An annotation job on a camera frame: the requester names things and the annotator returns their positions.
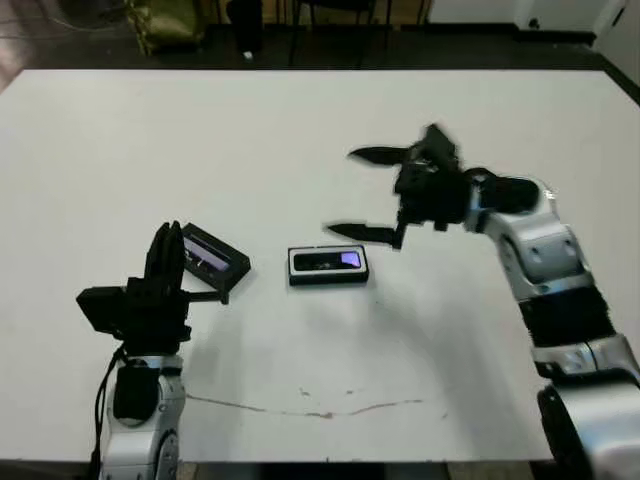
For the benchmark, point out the white door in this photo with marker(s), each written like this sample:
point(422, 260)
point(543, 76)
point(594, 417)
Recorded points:
point(620, 20)

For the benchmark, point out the black box base white insert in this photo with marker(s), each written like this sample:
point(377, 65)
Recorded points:
point(327, 280)

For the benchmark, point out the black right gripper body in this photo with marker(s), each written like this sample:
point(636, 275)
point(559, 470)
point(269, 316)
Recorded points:
point(435, 197)

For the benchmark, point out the green sack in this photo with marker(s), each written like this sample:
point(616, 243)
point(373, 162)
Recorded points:
point(165, 25)

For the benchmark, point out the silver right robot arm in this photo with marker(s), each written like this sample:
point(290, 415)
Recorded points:
point(540, 240)

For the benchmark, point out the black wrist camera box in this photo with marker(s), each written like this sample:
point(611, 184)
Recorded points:
point(437, 147)
point(102, 307)

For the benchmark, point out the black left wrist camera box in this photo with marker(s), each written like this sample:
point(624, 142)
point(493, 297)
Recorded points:
point(102, 307)

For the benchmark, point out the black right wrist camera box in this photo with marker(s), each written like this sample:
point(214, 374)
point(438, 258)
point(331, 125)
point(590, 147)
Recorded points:
point(437, 147)

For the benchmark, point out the small black wall fitting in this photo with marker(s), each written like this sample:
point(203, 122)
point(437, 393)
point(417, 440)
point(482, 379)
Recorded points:
point(535, 22)

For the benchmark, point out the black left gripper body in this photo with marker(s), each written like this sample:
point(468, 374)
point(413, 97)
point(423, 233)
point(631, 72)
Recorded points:
point(155, 320)

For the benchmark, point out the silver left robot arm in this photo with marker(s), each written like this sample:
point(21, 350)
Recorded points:
point(160, 440)

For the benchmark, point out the black camera with screen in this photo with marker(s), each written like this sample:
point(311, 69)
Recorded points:
point(320, 261)

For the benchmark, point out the black upright floor object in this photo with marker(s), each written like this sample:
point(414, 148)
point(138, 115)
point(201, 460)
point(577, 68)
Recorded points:
point(245, 25)

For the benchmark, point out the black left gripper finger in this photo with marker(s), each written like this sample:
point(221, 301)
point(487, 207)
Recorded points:
point(175, 260)
point(157, 260)

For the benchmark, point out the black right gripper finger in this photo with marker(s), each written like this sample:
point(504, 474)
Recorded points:
point(380, 156)
point(365, 231)

